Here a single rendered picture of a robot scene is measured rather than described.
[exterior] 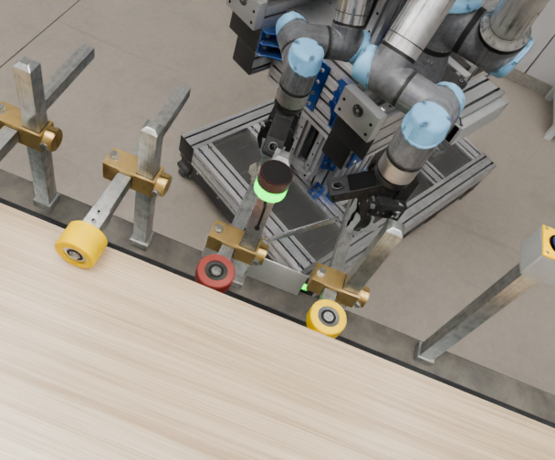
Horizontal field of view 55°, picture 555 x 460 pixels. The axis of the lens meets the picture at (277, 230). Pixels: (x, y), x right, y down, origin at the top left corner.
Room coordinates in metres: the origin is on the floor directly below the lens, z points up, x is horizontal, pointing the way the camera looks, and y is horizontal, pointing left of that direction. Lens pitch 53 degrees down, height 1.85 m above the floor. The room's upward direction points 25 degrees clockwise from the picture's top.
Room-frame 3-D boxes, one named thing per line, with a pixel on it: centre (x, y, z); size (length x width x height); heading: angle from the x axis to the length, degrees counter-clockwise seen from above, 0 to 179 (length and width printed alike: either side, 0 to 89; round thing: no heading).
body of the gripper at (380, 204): (0.79, -0.17, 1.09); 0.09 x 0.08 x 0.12; 113
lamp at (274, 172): (0.64, 0.04, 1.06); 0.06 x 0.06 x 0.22; 3
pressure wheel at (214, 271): (0.56, 0.08, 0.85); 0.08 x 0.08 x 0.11
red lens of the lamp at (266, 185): (0.64, 0.04, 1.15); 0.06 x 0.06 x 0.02
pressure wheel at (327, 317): (0.58, -0.17, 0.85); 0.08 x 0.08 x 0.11
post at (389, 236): (0.70, -0.20, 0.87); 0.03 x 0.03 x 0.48; 3
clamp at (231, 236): (0.68, 0.07, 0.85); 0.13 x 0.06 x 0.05; 93
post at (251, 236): (0.69, 0.05, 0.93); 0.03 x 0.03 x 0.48; 3
